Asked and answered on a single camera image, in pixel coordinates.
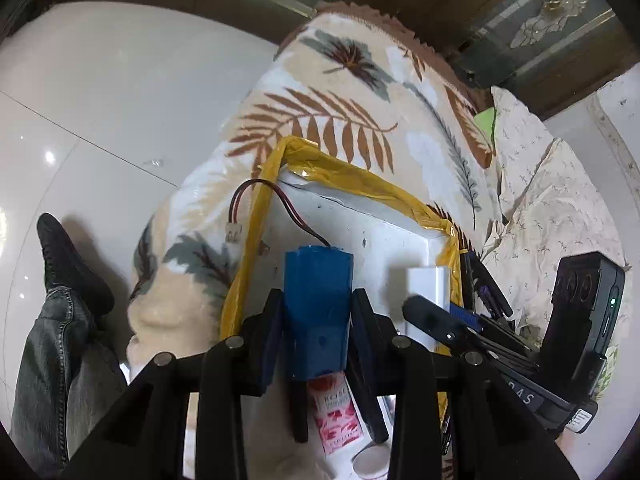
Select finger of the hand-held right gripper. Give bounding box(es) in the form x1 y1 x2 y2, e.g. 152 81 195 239
447 304 541 358
402 296 541 372

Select white foam box yellow tape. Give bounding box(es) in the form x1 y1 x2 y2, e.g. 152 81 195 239
219 136 473 480

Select white pill bottle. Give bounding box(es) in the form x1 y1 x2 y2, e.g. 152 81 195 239
352 447 390 478

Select pink floral hand cream tube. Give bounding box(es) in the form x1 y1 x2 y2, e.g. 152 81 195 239
306 372 373 456

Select blue battery pack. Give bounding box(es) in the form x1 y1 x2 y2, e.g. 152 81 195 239
225 179 355 381

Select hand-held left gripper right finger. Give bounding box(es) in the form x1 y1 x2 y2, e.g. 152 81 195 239
349 287 586 480

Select wooden glass door cabinet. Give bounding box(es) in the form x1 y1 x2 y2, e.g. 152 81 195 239
0 0 640 121

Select white charger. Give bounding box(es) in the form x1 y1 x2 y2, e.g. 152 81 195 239
405 266 453 353

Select black shoe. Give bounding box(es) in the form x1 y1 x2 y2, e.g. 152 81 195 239
37 212 116 318

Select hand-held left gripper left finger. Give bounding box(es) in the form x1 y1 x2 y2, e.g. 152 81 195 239
60 287 308 480

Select white sprig printed quilt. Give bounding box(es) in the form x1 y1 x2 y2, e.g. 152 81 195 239
470 85 631 461

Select person's jeans leg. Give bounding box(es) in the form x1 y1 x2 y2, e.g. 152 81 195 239
10 285 128 480

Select leaf printed blanket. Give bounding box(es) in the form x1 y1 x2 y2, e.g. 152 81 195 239
125 2 506 480

